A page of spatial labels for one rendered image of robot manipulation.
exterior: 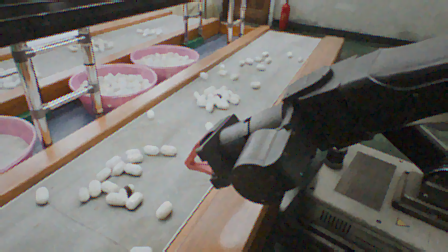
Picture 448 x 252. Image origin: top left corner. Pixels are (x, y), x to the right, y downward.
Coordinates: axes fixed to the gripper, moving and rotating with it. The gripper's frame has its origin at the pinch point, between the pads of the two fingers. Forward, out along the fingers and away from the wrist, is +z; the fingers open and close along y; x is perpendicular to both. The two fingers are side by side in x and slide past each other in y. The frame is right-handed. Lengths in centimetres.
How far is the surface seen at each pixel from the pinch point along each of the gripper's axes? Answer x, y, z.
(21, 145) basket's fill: -19.8, 1.4, 42.7
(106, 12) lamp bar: -26.2, -3.6, -0.3
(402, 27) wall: 96, -485, -3
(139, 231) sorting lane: 5.1, 7.8, 11.2
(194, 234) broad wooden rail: 9.3, 5.5, 2.5
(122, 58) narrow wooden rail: -32, -52, 55
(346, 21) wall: 48, -486, 59
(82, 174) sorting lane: -7.1, 2.4, 25.9
